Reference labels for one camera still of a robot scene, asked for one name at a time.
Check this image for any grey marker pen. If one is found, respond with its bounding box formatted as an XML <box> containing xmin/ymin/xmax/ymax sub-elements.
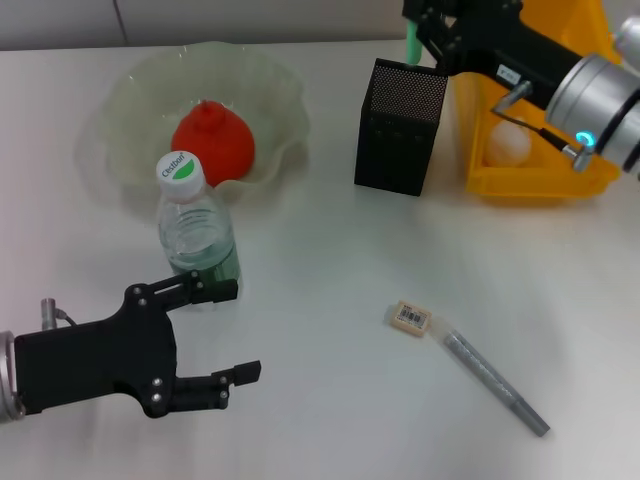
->
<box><xmin>432</xmin><ymin>319</ymin><xmax>551</xmax><ymax>439</ymax></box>

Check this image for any green pen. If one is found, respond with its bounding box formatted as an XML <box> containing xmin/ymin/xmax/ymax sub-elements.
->
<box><xmin>405</xmin><ymin>19</ymin><xmax>424</xmax><ymax>66</ymax></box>

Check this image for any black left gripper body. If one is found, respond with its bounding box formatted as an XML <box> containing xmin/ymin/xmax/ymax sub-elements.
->
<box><xmin>13</xmin><ymin>282</ymin><xmax>180</xmax><ymax>419</ymax></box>

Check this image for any beige eraser with barcode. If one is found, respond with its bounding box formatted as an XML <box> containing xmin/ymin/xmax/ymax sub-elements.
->
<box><xmin>388</xmin><ymin>298</ymin><xmax>433</xmax><ymax>337</ymax></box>

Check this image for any left gripper cable with plug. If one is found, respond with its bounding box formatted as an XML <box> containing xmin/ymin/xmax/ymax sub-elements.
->
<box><xmin>39</xmin><ymin>297</ymin><xmax>79</xmax><ymax>331</ymax></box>

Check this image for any clear green-label water bottle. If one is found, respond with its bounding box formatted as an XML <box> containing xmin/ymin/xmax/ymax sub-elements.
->
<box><xmin>157</xmin><ymin>152</ymin><xmax>244</xmax><ymax>301</ymax></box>

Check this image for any yellow plastic bin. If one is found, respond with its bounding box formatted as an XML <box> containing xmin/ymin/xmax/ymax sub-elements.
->
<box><xmin>452</xmin><ymin>0</ymin><xmax>624</xmax><ymax>206</ymax></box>

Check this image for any red-orange toy orange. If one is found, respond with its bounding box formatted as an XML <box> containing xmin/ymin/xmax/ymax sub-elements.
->
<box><xmin>171</xmin><ymin>99</ymin><xmax>257</xmax><ymax>187</ymax></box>

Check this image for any black mesh pen holder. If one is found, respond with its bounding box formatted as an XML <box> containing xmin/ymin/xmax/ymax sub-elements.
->
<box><xmin>353</xmin><ymin>58</ymin><xmax>450</xmax><ymax>198</ymax></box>

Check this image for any gripper cable with plug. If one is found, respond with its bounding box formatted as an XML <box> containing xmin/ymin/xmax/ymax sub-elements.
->
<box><xmin>492</xmin><ymin>79</ymin><xmax>596</xmax><ymax>174</ymax></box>
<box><xmin>39</xmin><ymin>297</ymin><xmax>79</xmax><ymax>331</ymax></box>

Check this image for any white paper ball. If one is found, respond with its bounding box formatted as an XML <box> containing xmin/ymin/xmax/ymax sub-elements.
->
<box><xmin>487</xmin><ymin>122</ymin><xmax>533</xmax><ymax>166</ymax></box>

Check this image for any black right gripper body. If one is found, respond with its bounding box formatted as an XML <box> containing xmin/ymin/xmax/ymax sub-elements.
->
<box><xmin>449</xmin><ymin>0</ymin><xmax>584</xmax><ymax>109</ymax></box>

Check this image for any clear wavy glass fruit plate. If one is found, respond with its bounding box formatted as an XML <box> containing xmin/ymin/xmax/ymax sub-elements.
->
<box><xmin>74</xmin><ymin>42</ymin><xmax>311</xmax><ymax>206</ymax></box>

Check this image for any right gripper cable with plug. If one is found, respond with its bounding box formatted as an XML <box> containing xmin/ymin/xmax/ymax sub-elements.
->
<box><xmin>492</xmin><ymin>79</ymin><xmax>596</xmax><ymax>174</ymax></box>

